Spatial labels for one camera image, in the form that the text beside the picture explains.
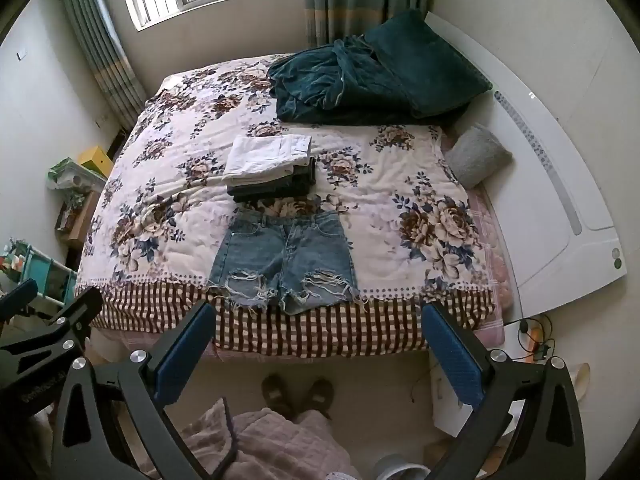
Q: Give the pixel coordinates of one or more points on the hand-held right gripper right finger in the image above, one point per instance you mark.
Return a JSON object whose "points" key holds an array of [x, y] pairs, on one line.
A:
{"points": [[452, 355]]}

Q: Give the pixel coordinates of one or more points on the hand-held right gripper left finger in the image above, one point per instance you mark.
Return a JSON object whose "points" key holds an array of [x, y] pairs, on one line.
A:
{"points": [[184, 352]]}

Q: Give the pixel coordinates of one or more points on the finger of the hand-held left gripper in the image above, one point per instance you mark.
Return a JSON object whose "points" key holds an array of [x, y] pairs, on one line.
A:
{"points": [[20, 292], [75, 312]]}

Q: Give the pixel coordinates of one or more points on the blue denim shorts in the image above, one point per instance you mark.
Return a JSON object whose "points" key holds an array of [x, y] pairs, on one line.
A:
{"points": [[310, 255]]}

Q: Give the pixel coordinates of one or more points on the folded black pants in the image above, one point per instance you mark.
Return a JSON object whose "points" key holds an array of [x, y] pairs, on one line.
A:
{"points": [[270, 191]]}

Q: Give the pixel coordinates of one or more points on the folded white pants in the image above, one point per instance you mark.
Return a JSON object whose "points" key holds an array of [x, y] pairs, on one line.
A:
{"points": [[260, 157]]}

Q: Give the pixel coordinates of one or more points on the folded grey pants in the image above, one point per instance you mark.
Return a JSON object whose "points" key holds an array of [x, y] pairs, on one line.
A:
{"points": [[300, 171]]}

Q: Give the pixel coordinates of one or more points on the teal storage cart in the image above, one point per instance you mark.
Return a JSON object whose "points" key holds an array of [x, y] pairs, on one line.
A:
{"points": [[45, 272]]}

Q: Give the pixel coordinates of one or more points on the brown cardboard box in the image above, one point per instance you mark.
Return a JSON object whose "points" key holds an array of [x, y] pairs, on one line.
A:
{"points": [[77, 220]]}

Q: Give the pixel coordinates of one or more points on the dark slipper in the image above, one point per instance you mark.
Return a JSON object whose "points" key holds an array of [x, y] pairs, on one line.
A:
{"points": [[317, 396], [277, 394]]}

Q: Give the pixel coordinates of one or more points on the pink mattress sheet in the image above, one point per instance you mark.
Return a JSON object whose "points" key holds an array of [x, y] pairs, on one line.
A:
{"points": [[495, 255]]}

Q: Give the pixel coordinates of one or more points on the white round bin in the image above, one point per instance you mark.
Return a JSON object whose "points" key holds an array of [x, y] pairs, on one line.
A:
{"points": [[400, 467]]}

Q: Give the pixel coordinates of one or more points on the green plastic bag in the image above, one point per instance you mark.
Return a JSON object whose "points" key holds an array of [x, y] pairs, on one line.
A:
{"points": [[62, 172]]}

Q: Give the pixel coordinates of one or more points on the beige curved object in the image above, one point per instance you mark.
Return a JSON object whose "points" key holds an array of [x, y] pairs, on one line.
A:
{"points": [[581, 382]]}

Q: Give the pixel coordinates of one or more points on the person's pink quilted legs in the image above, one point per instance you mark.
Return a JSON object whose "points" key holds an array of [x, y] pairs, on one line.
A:
{"points": [[280, 445]]}

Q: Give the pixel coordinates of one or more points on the yellow box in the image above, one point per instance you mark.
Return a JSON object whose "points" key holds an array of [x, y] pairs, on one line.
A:
{"points": [[96, 160]]}

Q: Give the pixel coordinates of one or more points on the floral bed cover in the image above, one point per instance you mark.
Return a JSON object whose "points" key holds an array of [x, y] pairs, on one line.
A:
{"points": [[400, 185]]}

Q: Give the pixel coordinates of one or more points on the grey pillow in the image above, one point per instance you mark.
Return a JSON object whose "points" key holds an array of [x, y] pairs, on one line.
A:
{"points": [[477, 156]]}

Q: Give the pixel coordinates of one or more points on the white bed headboard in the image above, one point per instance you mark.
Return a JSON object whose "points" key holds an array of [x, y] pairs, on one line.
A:
{"points": [[550, 170]]}

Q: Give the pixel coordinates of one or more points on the teal velvet pillow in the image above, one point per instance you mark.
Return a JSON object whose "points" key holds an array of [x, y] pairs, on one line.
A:
{"points": [[425, 65]]}

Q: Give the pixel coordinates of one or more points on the teal velvet blanket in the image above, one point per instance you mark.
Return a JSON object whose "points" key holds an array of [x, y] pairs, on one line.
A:
{"points": [[320, 90]]}

